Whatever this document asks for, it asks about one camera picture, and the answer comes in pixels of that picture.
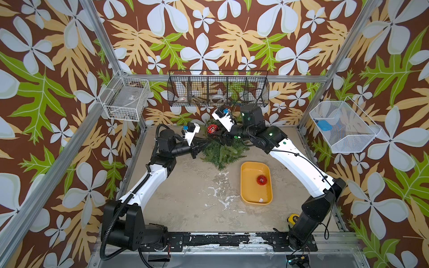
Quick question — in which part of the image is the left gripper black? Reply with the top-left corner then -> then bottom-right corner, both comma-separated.
169,137 -> 209,160

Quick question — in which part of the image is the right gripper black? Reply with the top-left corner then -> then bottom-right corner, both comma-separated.
208,122 -> 257,147

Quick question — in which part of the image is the red faceted ornament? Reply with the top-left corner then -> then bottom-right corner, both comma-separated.
207,124 -> 219,135
257,175 -> 268,186

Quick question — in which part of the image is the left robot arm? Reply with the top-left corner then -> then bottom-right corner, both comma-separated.
99,123 -> 210,261

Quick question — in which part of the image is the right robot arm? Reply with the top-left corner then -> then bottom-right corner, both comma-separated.
210,105 -> 346,250

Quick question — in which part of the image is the small green christmas tree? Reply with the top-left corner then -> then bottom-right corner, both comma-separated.
201,137 -> 249,171

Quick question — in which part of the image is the yellow plastic tray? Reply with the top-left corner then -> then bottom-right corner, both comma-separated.
240,161 -> 273,205

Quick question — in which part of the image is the blue object in basket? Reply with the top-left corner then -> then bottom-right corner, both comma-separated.
316,120 -> 333,131

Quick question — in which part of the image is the yellow tape measure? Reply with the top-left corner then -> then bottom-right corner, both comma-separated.
287,213 -> 299,227

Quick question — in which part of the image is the white mesh basket right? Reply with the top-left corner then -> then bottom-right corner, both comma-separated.
309,97 -> 382,154

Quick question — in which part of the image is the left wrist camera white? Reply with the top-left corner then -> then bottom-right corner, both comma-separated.
182,122 -> 201,146

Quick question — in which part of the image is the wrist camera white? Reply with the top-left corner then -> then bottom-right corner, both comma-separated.
182,122 -> 201,146
212,105 -> 235,132

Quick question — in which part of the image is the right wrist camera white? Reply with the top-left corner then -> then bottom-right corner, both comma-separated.
212,105 -> 235,132

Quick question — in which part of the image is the black wire basket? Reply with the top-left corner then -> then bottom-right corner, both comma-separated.
167,70 -> 269,107

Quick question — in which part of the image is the white wire basket left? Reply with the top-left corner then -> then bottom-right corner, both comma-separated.
99,71 -> 151,122

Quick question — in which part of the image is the black mounting rail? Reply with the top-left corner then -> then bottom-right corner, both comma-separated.
139,232 -> 318,252

